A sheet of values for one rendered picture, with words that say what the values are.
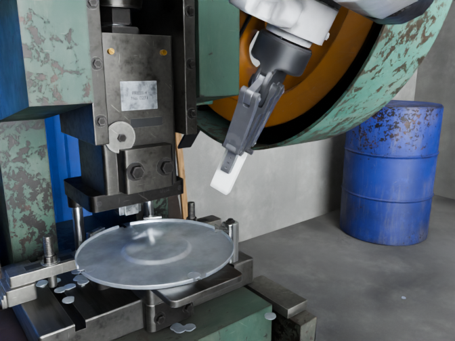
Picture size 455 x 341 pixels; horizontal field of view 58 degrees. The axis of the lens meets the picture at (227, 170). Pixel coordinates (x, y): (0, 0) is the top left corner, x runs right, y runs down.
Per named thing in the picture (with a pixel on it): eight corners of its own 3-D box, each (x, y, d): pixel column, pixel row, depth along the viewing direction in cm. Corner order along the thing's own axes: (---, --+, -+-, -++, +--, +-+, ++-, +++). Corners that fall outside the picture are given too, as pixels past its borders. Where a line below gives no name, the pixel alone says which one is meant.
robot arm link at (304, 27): (343, 13, 54) (324, 53, 57) (261, -22, 57) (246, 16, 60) (327, 1, 43) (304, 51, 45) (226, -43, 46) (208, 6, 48)
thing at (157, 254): (114, 312, 58) (114, 306, 58) (54, 244, 81) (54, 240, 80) (265, 256, 76) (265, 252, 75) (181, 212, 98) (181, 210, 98)
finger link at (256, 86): (281, 70, 54) (269, 69, 49) (264, 105, 56) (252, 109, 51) (265, 61, 55) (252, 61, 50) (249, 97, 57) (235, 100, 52)
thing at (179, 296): (244, 342, 72) (245, 271, 69) (175, 377, 64) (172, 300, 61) (170, 284, 91) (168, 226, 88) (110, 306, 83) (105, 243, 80)
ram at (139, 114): (189, 187, 80) (185, 24, 73) (116, 202, 71) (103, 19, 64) (147, 170, 93) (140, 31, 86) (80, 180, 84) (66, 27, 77)
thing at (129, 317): (254, 282, 93) (254, 258, 92) (42, 370, 66) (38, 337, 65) (182, 239, 116) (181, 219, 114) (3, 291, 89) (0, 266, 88)
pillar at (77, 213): (87, 249, 88) (82, 187, 85) (77, 252, 87) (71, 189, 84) (84, 246, 90) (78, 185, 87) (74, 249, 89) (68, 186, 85)
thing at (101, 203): (186, 204, 87) (185, 179, 85) (93, 226, 75) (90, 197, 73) (149, 187, 99) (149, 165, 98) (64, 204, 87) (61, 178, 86)
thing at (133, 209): (143, 212, 86) (141, 195, 85) (121, 216, 83) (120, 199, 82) (136, 208, 89) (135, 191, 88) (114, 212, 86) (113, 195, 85)
